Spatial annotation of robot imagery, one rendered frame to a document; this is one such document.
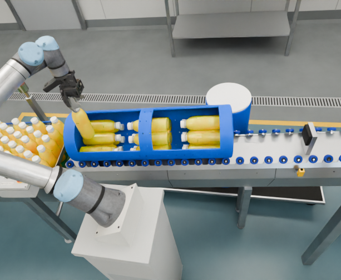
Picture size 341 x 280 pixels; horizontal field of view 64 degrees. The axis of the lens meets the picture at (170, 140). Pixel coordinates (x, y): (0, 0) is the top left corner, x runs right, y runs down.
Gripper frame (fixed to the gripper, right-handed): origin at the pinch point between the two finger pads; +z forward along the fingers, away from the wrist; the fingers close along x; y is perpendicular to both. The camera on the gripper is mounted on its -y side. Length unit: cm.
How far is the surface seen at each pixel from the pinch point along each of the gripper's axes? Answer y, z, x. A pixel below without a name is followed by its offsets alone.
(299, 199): 132, 123, 14
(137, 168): 21.7, 44.0, -6.2
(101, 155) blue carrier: 6.4, 27.5, -9.1
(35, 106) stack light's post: -54, 33, 39
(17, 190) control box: -34, 29, -29
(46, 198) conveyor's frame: -37, 58, -18
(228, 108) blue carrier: 73, 14, 8
